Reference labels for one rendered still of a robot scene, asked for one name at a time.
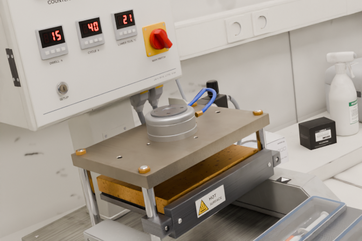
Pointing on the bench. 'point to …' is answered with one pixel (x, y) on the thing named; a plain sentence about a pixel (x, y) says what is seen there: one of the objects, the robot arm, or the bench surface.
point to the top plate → (169, 141)
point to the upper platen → (182, 181)
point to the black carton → (317, 133)
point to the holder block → (339, 225)
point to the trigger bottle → (343, 94)
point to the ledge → (321, 153)
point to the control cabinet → (85, 52)
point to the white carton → (271, 141)
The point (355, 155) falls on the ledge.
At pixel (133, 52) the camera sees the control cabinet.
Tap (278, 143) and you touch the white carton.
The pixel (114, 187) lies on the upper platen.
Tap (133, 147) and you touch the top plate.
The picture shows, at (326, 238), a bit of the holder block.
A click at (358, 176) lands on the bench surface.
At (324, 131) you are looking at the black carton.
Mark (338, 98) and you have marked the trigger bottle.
